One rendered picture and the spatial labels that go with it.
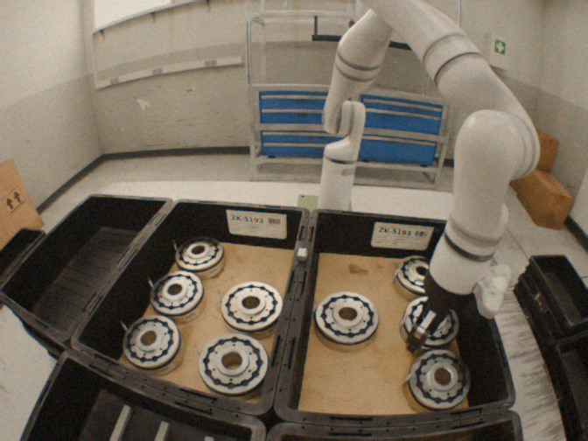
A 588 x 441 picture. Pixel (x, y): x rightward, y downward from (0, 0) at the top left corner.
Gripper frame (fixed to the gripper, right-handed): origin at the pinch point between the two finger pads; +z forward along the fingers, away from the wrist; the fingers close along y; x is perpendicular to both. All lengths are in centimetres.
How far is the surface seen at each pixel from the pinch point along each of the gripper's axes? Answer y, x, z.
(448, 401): 7.9, 9.8, -0.5
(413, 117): -190, -91, 11
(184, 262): 19.7, -40.4, -0.9
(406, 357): 3.8, 0.1, 2.3
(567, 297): -92, 55, 36
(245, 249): 6.2, -38.8, 2.3
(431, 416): 14.9, 7.6, -7.7
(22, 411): 78, -40, 15
